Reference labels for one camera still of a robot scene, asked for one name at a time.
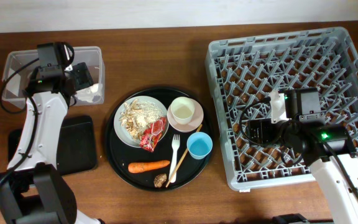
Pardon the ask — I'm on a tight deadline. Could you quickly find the grey dishwasher rack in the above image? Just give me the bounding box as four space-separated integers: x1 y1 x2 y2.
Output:
205 27 358 192

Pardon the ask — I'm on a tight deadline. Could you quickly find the grey plate with food scraps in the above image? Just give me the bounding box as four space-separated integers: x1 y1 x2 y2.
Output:
113 96 167 148

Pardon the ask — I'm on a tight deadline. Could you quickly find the wooden chopstick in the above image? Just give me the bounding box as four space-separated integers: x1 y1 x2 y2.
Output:
165 124 203 188

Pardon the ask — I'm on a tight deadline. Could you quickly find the red snack wrapper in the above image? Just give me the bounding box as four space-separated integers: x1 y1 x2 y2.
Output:
139 116 167 152

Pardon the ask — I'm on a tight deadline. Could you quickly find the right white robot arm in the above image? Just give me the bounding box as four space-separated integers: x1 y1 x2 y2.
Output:
242 119 358 223

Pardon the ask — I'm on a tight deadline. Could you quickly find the brown walnut shell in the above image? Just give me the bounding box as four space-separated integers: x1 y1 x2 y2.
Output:
154 174 167 188

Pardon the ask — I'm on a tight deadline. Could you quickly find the white crumpled tissue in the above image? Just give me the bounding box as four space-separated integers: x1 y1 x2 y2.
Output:
75 83 104 105

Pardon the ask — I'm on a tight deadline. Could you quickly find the cream paper cup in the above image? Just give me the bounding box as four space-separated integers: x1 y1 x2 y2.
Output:
170 96 195 124

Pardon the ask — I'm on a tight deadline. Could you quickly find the orange carrot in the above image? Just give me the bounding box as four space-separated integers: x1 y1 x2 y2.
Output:
128 160 170 174

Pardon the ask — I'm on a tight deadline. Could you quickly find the round black serving tray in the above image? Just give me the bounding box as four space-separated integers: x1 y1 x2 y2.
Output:
104 86 214 192

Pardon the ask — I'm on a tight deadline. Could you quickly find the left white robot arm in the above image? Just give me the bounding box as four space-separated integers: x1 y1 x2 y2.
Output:
0 62 103 223

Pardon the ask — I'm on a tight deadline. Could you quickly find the blue plastic cup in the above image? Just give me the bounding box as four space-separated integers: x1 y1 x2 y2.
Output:
186 132 213 160

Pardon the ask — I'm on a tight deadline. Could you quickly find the black rectangular tray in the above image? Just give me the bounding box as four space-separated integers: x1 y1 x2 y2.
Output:
16 115 97 175

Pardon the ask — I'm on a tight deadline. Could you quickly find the white plastic fork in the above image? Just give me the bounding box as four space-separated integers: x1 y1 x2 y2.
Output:
169 134 180 184

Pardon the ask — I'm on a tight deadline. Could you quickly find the clear plastic waste bin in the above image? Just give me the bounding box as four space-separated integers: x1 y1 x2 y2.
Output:
2 46 106 109

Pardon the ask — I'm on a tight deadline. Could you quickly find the pink saucer bowl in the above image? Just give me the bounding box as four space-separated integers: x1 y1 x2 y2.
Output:
167 99 204 133

